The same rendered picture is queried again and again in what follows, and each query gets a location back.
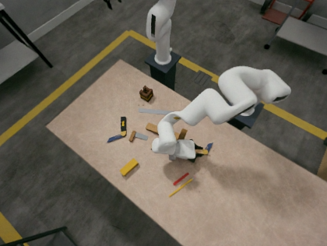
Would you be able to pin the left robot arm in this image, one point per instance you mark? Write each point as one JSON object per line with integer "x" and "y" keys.
{"x": 265, "y": 88}

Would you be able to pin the black sliding bevel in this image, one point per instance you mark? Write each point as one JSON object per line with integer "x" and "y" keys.
{"x": 123, "y": 130}

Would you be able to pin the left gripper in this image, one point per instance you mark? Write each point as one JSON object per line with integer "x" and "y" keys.
{"x": 187, "y": 150}

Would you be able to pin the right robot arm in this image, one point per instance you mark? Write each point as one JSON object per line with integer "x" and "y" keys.
{"x": 158, "y": 28}

